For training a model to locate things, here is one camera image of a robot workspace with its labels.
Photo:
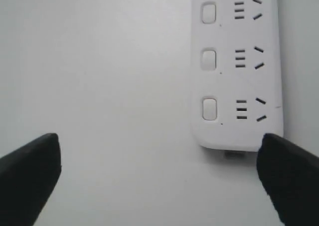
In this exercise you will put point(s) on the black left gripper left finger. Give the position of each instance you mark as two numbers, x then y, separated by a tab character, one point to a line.
28	177

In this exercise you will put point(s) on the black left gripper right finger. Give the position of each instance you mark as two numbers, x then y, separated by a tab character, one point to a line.
290	177

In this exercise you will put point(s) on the white five-outlet power strip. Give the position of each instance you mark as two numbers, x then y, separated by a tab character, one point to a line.
236	74

